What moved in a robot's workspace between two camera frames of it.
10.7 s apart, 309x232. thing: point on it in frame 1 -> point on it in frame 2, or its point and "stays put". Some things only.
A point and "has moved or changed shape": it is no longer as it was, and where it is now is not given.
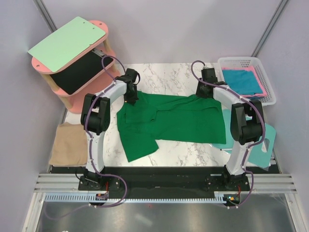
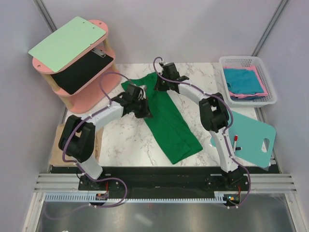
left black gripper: x=132 y=100 -> x=146 y=113
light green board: x=57 y=50 stays put
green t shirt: x=194 y=118 has moved or changed shape
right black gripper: x=199 y=94 -> x=158 y=87
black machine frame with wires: x=229 y=186 stays put
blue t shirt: x=243 y=81 stays put
